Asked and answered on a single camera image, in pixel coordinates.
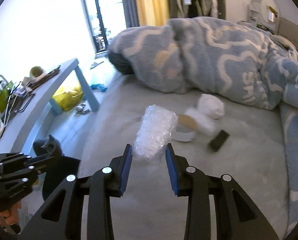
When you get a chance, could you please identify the white tissue wad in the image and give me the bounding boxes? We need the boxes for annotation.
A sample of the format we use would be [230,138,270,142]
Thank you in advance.
[184,94,225,136]

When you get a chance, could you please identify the bubble wrap bundle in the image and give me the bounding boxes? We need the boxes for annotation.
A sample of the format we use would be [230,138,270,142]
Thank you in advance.
[133,105,178,164]

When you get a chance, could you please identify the black trash bin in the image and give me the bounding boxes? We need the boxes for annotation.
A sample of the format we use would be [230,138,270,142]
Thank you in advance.
[42,156,80,200]

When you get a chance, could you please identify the light blue side table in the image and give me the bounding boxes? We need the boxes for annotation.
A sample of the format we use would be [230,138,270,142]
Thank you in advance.
[0,59,100,153]

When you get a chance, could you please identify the grey cat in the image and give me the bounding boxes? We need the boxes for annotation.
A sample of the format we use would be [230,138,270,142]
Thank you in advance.
[33,135,63,158]

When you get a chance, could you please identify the bed with grey sheet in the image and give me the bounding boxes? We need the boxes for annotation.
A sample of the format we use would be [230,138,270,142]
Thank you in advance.
[79,74,289,239]

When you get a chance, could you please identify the black phone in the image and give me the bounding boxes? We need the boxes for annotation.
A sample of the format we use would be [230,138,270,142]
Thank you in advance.
[208,129,230,152]

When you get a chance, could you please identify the green gift bag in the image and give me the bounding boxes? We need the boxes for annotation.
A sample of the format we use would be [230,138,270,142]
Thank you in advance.
[0,75,14,113]

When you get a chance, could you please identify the small grey toy on floor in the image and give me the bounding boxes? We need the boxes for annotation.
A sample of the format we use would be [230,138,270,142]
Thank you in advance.
[74,103,90,115]

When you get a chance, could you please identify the yellow plastic bag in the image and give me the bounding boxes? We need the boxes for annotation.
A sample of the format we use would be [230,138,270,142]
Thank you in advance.
[52,85,84,112]

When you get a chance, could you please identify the green slipper far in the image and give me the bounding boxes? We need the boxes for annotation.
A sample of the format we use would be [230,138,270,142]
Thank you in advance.
[29,66,45,79]

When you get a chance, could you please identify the tape roll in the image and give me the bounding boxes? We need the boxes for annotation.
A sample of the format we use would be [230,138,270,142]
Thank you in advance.
[172,114,198,142]

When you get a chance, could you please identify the blue cat toy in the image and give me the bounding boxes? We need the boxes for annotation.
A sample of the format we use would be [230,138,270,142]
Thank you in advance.
[89,83,108,93]

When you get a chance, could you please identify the blue patterned fleece blanket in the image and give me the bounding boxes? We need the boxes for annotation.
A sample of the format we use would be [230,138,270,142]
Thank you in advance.
[108,17,298,232]

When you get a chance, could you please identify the beige headboard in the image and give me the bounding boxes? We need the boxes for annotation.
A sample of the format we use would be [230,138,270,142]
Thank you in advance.
[278,17,298,51]

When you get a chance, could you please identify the grey curtain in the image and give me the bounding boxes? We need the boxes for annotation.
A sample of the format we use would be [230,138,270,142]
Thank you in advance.
[122,0,140,28]

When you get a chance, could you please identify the yellow curtain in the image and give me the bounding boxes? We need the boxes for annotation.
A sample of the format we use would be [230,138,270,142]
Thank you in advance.
[137,0,169,26]

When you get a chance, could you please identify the black wire rack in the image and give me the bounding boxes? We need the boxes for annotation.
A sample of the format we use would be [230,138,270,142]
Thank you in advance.
[2,82,35,128]

